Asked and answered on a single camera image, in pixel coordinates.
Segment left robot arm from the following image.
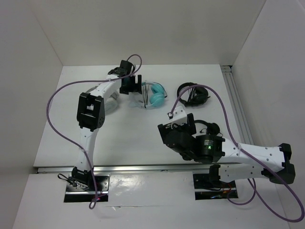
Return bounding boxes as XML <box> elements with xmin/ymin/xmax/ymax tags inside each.
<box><xmin>71</xmin><ymin>60</ymin><xmax>142</xmax><ymax>190</ymax></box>

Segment black headband headphones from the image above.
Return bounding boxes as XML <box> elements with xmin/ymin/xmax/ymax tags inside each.
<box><xmin>194</xmin><ymin>120</ymin><xmax>220</xmax><ymax>135</ymax></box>

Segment thin black headphone cable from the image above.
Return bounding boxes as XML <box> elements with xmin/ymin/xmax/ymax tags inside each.
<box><xmin>141</xmin><ymin>83</ymin><xmax>167</xmax><ymax>108</ymax></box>

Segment grey white headphones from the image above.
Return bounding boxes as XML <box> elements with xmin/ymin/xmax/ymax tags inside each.
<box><xmin>82</xmin><ymin>85</ymin><xmax>120</xmax><ymax>116</ymax></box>

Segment black wired headphones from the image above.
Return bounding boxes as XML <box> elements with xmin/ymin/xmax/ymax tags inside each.
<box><xmin>179</xmin><ymin>87</ymin><xmax>210</xmax><ymax>107</ymax></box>

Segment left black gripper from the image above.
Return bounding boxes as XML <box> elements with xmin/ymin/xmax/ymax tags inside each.
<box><xmin>119</xmin><ymin>74</ymin><xmax>142</xmax><ymax>95</ymax></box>

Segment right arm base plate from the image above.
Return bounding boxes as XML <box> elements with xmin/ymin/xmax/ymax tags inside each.
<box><xmin>193</xmin><ymin>174</ymin><xmax>238</xmax><ymax>200</ymax></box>

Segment aluminium front rail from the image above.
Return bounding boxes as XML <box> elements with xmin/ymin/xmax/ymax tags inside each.
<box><xmin>35</xmin><ymin>162</ymin><xmax>253</xmax><ymax>174</ymax></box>

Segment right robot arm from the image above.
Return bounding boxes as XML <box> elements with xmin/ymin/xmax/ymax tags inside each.
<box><xmin>158</xmin><ymin>114</ymin><xmax>295</xmax><ymax>187</ymax></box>

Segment aluminium side rail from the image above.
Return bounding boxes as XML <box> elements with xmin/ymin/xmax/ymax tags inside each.
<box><xmin>220</xmin><ymin>65</ymin><xmax>254</xmax><ymax>145</ymax></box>

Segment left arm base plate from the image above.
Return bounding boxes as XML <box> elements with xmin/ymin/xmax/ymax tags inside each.
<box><xmin>63</xmin><ymin>174</ymin><xmax>111</xmax><ymax>203</ymax></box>

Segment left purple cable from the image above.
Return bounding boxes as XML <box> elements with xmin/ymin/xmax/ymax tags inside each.
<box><xmin>46</xmin><ymin>54</ymin><xmax>143</xmax><ymax>210</ymax></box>

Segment teal white cat-ear headphones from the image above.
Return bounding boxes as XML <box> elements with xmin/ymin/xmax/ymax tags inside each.
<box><xmin>129</xmin><ymin>81</ymin><xmax>168</xmax><ymax>110</ymax></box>

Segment purple cable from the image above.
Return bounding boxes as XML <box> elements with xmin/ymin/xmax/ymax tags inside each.
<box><xmin>170</xmin><ymin>84</ymin><xmax>301</xmax><ymax>222</ymax></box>
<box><xmin>46</xmin><ymin>54</ymin><xmax>143</xmax><ymax>210</ymax></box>

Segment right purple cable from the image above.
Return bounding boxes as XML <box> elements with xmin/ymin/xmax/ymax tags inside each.
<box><xmin>170</xmin><ymin>84</ymin><xmax>301</xmax><ymax>222</ymax></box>

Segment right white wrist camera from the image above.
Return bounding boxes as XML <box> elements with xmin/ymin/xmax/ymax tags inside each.
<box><xmin>168</xmin><ymin>106</ymin><xmax>187</xmax><ymax>127</ymax></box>

